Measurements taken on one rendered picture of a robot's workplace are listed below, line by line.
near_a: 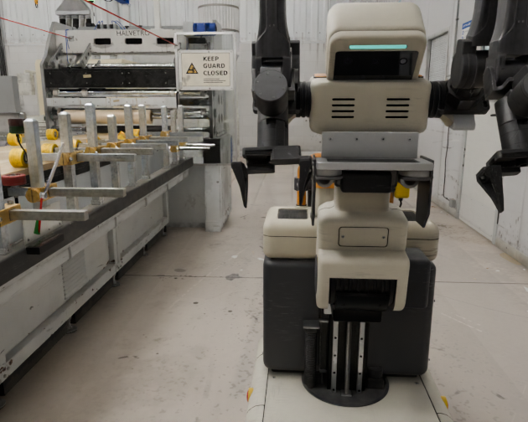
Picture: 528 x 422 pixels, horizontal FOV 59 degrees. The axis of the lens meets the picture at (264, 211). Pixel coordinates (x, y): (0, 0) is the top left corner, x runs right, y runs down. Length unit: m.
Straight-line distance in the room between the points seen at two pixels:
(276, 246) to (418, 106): 0.60
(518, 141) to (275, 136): 0.41
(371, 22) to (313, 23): 9.51
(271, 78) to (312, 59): 9.72
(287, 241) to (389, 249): 0.37
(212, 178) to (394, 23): 3.32
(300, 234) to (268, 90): 0.72
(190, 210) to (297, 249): 3.11
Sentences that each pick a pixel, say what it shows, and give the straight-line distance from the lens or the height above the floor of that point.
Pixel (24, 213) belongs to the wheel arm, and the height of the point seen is 0.83.
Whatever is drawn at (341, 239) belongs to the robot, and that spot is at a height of 0.83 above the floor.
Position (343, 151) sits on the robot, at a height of 1.06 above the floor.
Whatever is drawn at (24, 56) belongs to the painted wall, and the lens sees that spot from 12.07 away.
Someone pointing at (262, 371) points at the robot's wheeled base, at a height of 0.28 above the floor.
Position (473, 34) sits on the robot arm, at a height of 1.30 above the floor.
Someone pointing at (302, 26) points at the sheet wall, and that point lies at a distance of 10.60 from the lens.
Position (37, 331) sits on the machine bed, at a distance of 2.39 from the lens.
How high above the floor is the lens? 1.17
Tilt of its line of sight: 13 degrees down
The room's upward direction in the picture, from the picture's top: straight up
